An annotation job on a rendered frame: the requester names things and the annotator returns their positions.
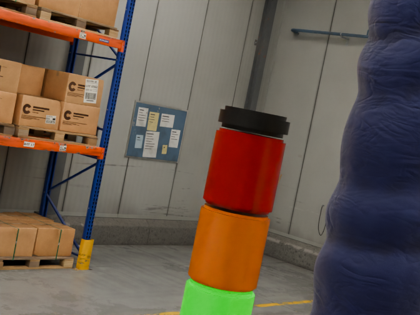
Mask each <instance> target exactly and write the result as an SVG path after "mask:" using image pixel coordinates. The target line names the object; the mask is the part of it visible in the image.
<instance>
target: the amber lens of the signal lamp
mask: <svg viewBox="0 0 420 315"><path fill-rule="evenodd" d="M269 224H270V219H269V218H268V216H267V215H260V214H250V213H245V212H239V211H233V210H230V209H225V208H222V207H217V206H214V205H212V204H209V203H205V204H204V205H202V206H201V210H200V214H199V220H198V224H197V229H196V235H195V239H194V245H193V249H192V254H191V261H190V265H189V271H188V274H189V276H190V277H191V279H192V280H193V281H196V282H197V283H199V284H202V285H205V286H209V287H211V288H216V289H220V290H225V291H232V292H239V293H246V292H251V291H253V289H256V288H257V285H258V279H259V273H260V270H261V264H262V260H263V254H264V248H265V245H266V239H267V236H268V230H269Z"/></svg>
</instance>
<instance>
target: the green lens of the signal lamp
mask: <svg viewBox="0 0 420 315"><path fill-rule="evenodd" d="M254 298H255V294H254V293H253V291H251V292H232V291H225V290H220V289H216V288H212V287H209V286H205V285H202V284H199V283H198V282H196V281H193V280H192V279H191V278H190V279H188V280H187V281H186V286H185V290H184V296H183V299H182V305H181V311H180V315H251V313H252V310H253V304H254Z"/></svg>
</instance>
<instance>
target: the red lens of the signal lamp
mask: <svg viewBox="0 0 420 315"><path fill-rule="evenodd" d="M283 142H284V140H282V139H276V138H273V137H267V136H262V135H258V134H253V133H249V132H243V131H237V130H233V129H226V128H222V127H220V128H219V130H216V135H215V138H214V144H213V148H212V154H211V160H210V163H209V169H208V173H207V179H206V185H205V189H204V195H203V198H204V199H205V201H206V202H207V203H209V204H212V205H214V206H217V207H220V208H225V209H230V210H233V211H239V212H243V213H250V214H260V215H267V214H269V213H271V212H272V211H273V206H274V200H275V196H276V190H277V186H278V181H279V175H280V172H281V166H282V162H283V156H284V150H285V147H286V143H283Z"/></svg>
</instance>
